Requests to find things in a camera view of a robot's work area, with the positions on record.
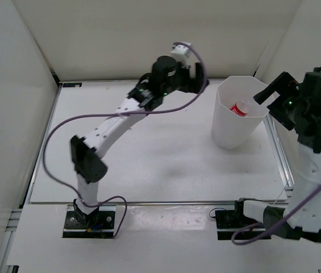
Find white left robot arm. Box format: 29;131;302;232
70;56;209;228

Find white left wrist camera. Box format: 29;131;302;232
170;42;191;63

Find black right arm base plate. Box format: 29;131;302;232
209;208;265;241

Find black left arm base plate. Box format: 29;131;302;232
62;206;116;239

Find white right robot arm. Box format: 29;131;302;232
231;68;321;246

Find red label plastic bottle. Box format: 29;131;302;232
230;99;255;117

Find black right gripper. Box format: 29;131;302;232
253;72;307;131

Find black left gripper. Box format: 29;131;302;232
161;60;209;96

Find white plastic bin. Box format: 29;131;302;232
211;76;272;150

